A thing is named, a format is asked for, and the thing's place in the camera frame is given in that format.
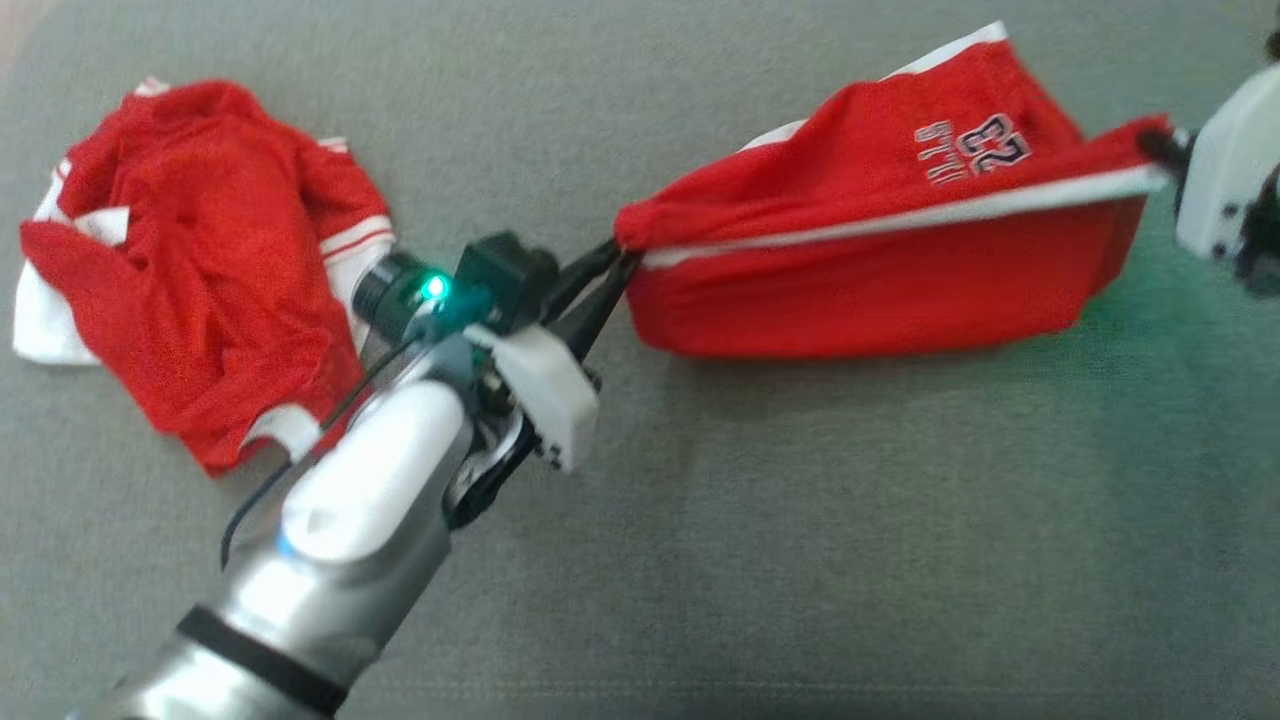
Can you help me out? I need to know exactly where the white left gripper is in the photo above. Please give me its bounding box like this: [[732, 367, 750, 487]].
[[443, 238, 643, 531]]

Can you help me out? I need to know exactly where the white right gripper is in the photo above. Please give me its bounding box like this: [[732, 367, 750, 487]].
[[1138, 62, 1280, 296]]

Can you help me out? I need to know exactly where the red basketball shorts number 23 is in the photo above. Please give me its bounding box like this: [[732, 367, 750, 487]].
[[613, 22, 1173, 361]]

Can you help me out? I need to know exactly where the red white basketball jersey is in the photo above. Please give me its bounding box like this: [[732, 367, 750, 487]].
[[12, 78, 396, 478]]

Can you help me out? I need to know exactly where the black cylinder with green light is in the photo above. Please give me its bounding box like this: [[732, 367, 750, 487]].
[[352, 250, 451, 341]]

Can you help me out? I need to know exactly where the large grey sofa seat cushion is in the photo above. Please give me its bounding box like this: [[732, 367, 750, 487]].
[[0, 0, 1280, 720]]

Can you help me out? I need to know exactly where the thin black cable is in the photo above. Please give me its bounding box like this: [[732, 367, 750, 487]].
[[220, 335, 426, 571]]

